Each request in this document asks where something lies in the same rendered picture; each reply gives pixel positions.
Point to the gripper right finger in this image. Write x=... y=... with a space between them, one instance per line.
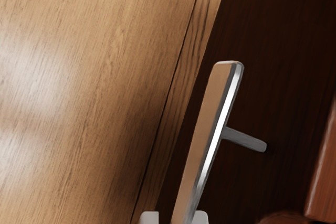
x=201 y=218

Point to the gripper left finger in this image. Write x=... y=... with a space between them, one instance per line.
x=149 y=218

